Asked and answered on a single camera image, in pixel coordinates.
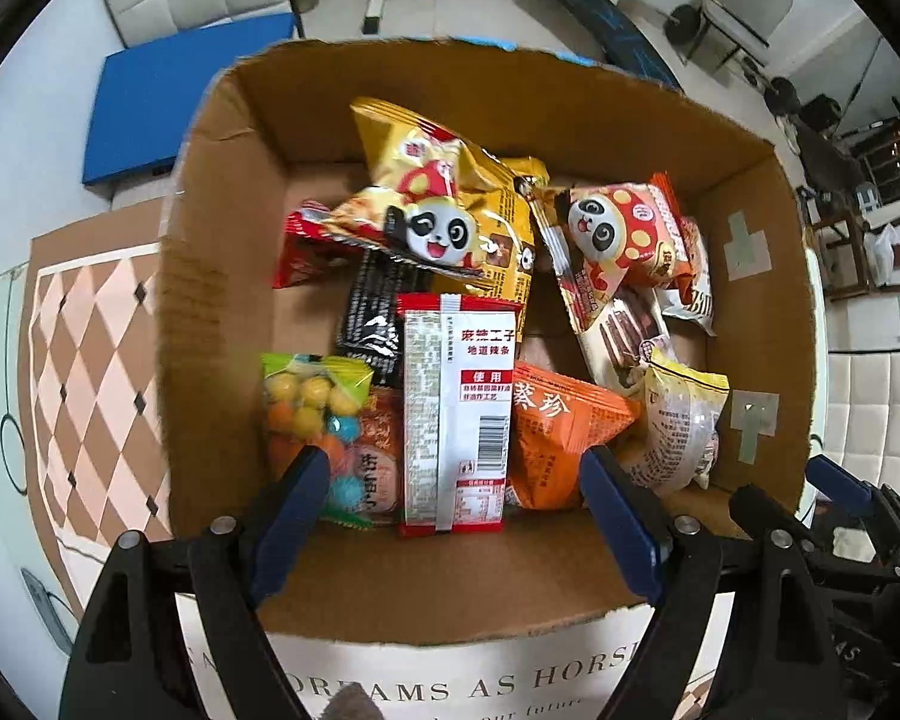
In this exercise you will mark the dark storage shelf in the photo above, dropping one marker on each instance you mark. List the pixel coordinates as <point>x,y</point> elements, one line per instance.
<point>896,157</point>

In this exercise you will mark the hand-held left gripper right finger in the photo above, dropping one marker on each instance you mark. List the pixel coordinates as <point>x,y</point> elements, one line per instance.
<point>622,517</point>

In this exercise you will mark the red spotted panda packet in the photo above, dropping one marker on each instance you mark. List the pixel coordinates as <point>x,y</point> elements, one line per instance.
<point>615,232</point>

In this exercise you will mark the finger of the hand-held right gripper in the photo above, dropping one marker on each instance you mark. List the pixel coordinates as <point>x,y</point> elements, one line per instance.
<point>840,480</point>
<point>757,510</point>

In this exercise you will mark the small black weight plate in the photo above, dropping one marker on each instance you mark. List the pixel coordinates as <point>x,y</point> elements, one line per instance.
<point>681,24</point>

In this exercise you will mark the red and white snack packet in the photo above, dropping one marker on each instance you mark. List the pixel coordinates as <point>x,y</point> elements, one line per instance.
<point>450,405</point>

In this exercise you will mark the colourful ball candy packet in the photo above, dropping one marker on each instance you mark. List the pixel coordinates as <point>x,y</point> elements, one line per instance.
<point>307,397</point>

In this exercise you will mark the black striped snack packet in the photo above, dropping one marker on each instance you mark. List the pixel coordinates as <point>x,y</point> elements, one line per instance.
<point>367,315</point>

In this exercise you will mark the cardboard box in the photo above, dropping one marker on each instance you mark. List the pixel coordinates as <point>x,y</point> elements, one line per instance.
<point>217,315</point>

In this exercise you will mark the grey chair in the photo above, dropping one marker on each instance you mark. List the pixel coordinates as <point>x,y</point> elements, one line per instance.
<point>742,7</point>

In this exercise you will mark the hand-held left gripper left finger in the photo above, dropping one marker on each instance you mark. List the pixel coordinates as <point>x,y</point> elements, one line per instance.
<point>292,517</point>

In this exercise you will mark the large yellow snack bag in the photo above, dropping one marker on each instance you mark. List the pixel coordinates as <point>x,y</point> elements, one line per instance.
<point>420,187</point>

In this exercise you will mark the black weight bench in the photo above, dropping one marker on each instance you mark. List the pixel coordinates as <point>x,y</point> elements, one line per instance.
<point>615,22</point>

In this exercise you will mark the orange snack packet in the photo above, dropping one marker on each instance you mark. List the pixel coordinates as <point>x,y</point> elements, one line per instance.
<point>547,427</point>

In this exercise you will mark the grey oval device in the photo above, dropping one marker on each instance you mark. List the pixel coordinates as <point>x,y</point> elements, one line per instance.
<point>41,607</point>

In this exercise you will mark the wooden chair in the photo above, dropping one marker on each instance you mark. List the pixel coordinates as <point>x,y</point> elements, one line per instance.
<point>844,255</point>

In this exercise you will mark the white and brown snack packet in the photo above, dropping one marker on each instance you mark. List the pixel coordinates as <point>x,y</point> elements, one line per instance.
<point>694,270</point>

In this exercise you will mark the white packet with brown picture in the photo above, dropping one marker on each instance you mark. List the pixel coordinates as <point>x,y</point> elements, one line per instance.
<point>622,337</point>

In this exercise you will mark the red-brown shrimp cracker packet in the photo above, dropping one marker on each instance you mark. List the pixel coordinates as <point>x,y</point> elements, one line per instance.
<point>379,457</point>

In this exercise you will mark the white plastic bag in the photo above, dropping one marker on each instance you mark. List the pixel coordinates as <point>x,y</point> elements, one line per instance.
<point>883,255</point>

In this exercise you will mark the yellow and white snack packet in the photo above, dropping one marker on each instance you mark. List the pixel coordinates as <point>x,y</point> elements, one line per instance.
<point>675,420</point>

